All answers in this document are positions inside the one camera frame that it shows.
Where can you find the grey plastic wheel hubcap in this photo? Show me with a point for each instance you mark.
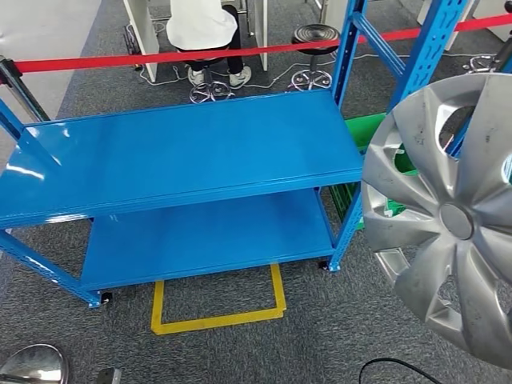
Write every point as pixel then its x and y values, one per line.
pixel 456 220

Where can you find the person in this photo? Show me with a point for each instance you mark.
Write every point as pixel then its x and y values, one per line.
pixel 200 24

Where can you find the black round stool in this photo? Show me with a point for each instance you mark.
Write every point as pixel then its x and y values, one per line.
pixel 211 91
pixel 316 34

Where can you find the red barrier tape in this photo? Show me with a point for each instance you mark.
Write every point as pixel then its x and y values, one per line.
pixel 120 59

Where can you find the chrome stool base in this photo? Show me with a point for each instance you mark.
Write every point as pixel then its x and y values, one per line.
pixel 479 62

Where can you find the green plastic crate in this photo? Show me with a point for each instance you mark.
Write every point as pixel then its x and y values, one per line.
pixel 364 130

